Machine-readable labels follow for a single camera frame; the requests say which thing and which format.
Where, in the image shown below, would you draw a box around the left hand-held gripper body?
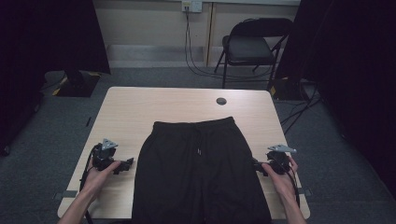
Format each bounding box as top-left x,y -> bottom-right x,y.
92,138 -> 120,172

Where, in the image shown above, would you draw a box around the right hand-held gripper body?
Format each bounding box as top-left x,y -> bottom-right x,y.
265,144 -> 297,175

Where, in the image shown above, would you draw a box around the black pants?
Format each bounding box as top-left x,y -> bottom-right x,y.
131,116 -> 273,224

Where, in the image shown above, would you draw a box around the person's right hand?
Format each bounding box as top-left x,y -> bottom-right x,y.
261,156 -> 299,203

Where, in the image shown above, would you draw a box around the person's left hand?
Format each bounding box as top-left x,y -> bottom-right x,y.
81,160 -> 122,198

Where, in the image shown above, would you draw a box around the black stand base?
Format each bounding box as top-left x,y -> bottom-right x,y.
55,69 -> 102,98
270,77 -> 310,102

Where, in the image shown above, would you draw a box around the black curtain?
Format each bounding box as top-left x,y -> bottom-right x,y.
0,0 -> 112,157
275,0 -> 396,200

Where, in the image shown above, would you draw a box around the black folding chair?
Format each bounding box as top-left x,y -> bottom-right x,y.
214,17 -> 294,91

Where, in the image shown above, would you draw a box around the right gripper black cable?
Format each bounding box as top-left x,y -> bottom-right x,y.
278,162 -> 301,209

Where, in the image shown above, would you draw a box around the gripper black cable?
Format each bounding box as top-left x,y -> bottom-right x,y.
278,162 -> 301,209
78,144 -> 103,224

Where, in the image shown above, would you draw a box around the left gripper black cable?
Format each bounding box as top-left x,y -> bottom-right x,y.
78,144 -> 103,224

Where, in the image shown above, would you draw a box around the black floor cables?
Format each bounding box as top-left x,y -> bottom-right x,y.
279,83 -> 323,135

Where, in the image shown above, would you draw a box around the white wall socket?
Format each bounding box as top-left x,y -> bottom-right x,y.
181,0 -> 204,14

